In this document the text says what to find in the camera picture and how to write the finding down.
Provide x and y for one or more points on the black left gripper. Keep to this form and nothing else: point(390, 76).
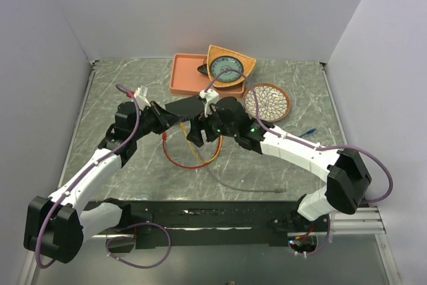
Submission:
point(168, 120)

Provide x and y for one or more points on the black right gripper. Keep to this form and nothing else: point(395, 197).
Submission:
point(195, 135)

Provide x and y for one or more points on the black network switch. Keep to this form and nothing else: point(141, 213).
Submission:
point(186, 108)

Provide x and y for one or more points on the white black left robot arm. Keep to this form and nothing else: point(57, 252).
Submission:
point(58, 225)

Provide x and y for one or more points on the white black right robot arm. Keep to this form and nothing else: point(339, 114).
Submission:
point(342, 169)

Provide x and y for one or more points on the salmon pink tray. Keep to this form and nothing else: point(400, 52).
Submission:
point(186, 80)

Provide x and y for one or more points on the black small bowl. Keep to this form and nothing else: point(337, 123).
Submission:
point(203, 69)

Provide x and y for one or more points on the teal patterned round dish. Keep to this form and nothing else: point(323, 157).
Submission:
point(226, 68)

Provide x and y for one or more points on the white floral round plate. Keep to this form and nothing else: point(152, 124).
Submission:
point(273, 102)

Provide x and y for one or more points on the orange woven triangular plate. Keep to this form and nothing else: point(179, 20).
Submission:
point(216, 51)

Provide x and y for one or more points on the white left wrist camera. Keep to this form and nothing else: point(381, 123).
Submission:
point(140, 94)

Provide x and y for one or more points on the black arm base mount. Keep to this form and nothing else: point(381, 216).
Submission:
point(204, 223)

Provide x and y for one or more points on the aluminium frame rail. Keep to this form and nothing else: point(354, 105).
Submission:
point(363, 221)

